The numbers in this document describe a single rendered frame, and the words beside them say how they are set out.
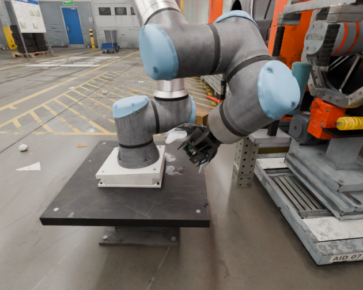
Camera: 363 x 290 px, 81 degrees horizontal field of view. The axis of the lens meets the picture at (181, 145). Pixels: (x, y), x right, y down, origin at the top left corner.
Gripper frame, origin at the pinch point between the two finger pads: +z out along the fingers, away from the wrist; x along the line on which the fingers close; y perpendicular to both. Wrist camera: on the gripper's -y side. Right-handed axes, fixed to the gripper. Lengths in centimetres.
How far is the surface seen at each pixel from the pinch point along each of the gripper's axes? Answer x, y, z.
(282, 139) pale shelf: 34, -44, 1
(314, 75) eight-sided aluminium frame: 30, -84, -12
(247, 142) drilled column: 31, -51, 23
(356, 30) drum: 20, -72, -37
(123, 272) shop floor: 19, 31, 48
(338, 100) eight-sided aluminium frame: 40, -64, -19
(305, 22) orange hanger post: 10, -112, -17
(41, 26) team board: -573, -455, 651
